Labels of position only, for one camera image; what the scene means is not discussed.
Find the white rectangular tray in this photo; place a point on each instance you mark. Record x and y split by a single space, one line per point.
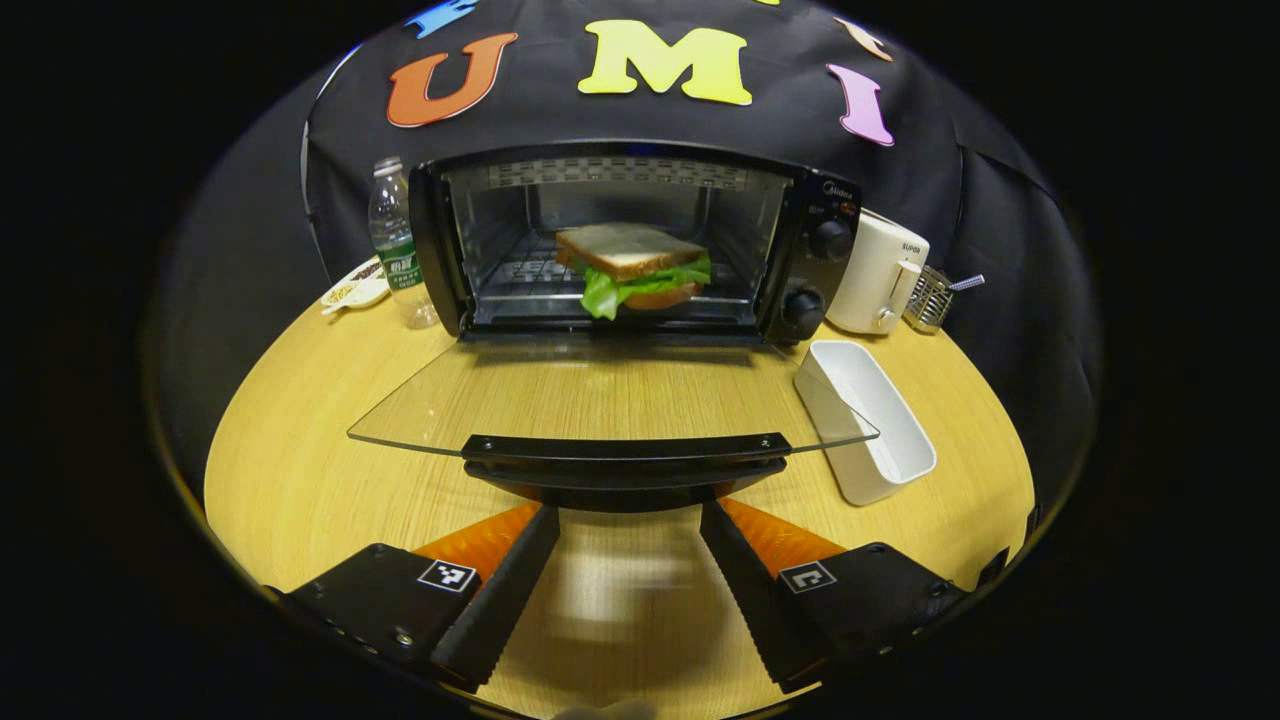
870 420

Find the small white dish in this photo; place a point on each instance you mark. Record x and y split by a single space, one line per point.
355 290

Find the black electric oven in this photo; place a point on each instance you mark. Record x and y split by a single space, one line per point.
620 470

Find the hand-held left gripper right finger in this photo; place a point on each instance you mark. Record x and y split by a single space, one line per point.
760 600

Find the metal mesh basket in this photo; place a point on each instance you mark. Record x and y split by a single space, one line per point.
928 300

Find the clear plastic water bottle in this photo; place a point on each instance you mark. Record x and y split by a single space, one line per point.
400 250

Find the white toaster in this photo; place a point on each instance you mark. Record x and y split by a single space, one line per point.
870 270

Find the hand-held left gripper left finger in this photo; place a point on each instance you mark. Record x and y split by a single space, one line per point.
500 600

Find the lettuce sandwich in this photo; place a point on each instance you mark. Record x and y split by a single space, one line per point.
630 255

